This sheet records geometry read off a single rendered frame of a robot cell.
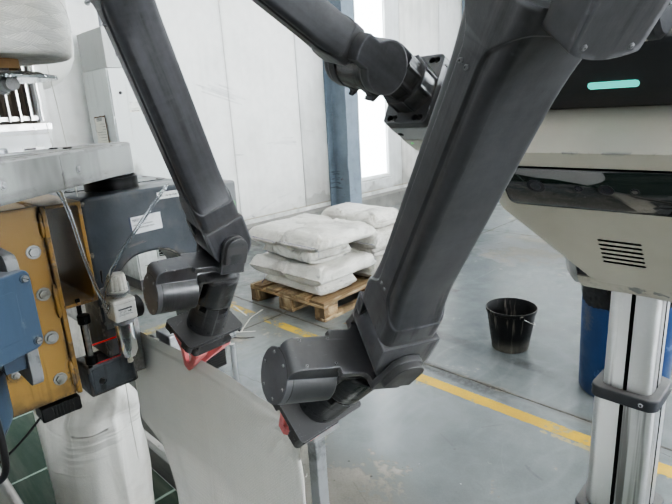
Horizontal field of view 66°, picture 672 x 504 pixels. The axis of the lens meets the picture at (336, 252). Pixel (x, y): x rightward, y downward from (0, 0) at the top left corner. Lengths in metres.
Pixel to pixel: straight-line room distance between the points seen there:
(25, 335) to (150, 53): 0.33
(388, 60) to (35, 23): 0.43
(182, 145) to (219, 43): 5.30
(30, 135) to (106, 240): 2.81
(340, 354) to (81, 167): 0.51
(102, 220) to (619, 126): 0.77
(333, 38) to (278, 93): 5.62
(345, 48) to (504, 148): 0.45
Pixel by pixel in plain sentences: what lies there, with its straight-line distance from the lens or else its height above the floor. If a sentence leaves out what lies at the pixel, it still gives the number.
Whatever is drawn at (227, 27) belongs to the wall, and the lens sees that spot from 6.04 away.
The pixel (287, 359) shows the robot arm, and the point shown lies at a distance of 0.50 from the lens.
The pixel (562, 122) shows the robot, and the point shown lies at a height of 1.42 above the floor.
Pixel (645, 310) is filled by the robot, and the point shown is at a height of 1.10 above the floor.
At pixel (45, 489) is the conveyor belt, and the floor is 0.38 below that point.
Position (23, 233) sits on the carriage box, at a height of 1.30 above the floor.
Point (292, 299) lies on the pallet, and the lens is 3.89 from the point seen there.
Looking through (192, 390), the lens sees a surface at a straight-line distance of 0.93.
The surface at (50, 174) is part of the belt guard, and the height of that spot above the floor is 1.39.
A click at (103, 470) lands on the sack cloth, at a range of 1.41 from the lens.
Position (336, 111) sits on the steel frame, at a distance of 6.84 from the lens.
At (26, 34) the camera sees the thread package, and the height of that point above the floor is 1.55.
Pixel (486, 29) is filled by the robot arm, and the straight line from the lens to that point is 0.29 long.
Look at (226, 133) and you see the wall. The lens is 5.89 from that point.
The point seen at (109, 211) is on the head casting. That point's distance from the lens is 0.93.
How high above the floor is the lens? 1.45
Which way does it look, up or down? 15 degrees down
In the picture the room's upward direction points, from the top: 3 degrees counter-clockwise
